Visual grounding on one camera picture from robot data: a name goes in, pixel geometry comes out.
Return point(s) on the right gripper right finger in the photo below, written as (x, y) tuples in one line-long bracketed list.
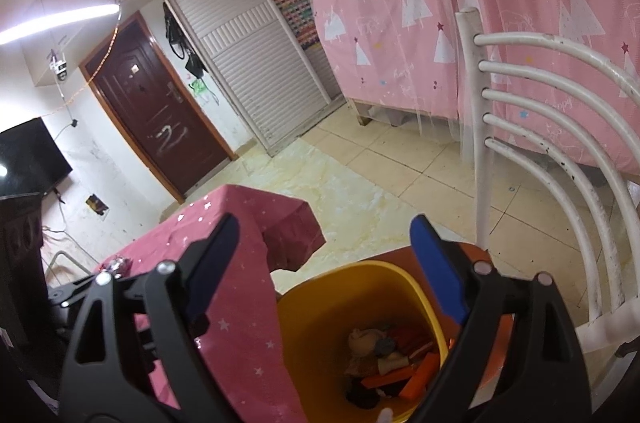
[(544, 376)]

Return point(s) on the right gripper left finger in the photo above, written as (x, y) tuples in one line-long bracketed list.
[(132, 355)]

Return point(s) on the white knitted cloth bundle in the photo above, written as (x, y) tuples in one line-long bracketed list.
[(373, 352)]

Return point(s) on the yellow trash bin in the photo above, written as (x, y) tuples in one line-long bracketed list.
[(388, 292)]

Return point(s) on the crumpled silver wrapper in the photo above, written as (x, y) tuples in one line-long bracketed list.
[(118, 266)]

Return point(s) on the pink star tablecloth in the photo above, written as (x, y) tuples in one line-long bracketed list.
[(242, 346)]

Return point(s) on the white metal chair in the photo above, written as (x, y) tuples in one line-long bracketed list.
[(548, 194)]

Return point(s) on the dark brown door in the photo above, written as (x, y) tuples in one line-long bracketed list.
[(144, 97)]

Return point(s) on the ceiling light tube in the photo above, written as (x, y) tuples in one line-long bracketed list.
[(52, 21)]

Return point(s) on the black bags hanging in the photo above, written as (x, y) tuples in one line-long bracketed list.
[(181, 46)]

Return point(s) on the white louvred wardrobe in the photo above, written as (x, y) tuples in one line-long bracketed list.
[(279, 88)]

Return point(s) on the colourful chart poster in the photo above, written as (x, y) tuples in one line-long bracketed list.
[(299, 16)]

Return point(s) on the grey metal tube frame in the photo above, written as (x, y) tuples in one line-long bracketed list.
[(63, 268)]

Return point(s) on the black wall television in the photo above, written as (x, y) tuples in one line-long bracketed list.
[(31, 162)]

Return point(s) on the white security camera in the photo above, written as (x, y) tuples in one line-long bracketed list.
[(58, 66)]

